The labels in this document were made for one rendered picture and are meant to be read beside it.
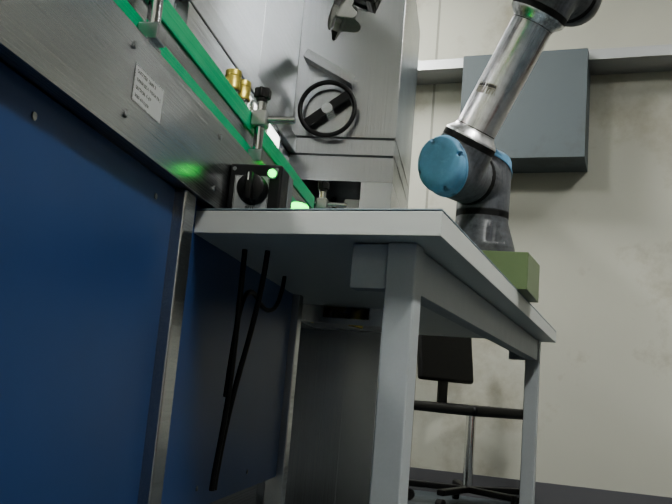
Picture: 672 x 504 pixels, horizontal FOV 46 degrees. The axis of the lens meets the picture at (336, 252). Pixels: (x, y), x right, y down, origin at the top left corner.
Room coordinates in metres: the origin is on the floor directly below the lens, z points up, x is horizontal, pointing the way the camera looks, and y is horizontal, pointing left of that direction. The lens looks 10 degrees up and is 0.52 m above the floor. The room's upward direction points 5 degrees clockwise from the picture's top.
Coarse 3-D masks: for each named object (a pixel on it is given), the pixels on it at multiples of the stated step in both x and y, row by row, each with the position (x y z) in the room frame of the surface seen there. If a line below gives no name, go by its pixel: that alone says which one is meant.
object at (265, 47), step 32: (192, 0) 1.66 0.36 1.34; (224, 0) 1.93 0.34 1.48; (256, 0) 2.19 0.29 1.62; (288, 0) 2.54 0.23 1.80; (224, 32) 1.89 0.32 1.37; (256, 32) 2.23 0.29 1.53; (288, 32) 2.59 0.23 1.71; (256, 64) 2.26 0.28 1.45; (288, 64) 2.63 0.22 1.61; (288, 96) 2.67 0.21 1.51; (288, 128) 2.62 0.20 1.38; (288, 160) 2.76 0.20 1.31
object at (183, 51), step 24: (120, 0) 0.79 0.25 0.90; (144, 0) 0.85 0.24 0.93; (168, 0) 0.90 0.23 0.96; (168, 24) 0.91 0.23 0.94; (168, 48) 0.93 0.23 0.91; (192, 48) 1.00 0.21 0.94; (192, 72) 1.02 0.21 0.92; (216, 72) 1.10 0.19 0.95; (216, 96) 1.12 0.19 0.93; (240, 120) 1.24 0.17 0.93; (240, 144) 1.24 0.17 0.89; (264, 144) 1.38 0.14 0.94; (288, 168) 1.58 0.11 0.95
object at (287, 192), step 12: (240, 168) 1.14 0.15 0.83; (252, 168) 1.14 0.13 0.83; (264, 168) 1.14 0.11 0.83; (276, 168) 1.13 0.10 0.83; (276, 180) 1.13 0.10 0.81; (288, 180) 1.17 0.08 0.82; (228, 192) 1.15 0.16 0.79; (276, 192) 1.13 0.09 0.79; (288, 192) 1.18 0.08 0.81; (228, 204) 1.14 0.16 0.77; (240, 204) 1.14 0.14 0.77; (264, 204) 1.14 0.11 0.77; (276, 204) 1.13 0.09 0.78; (288, 204) 1.19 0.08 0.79
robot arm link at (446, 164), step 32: (544, 0) 1.44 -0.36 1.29; (576, 0) 1.46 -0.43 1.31; (512, 32) 1.49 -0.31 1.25; (544, 32) 1.48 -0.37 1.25; (512, 64) 1.50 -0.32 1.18; (480, 96) 1.54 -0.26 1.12; (512, 96) 1.53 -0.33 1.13; (448, 128) 1.57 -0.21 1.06; (480, 128) 1.55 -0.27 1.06; (448, 160) 1.55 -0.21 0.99; (480, 160) 1.57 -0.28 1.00; (448, 192) 1.59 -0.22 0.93; (480, 192) 1.63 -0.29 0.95
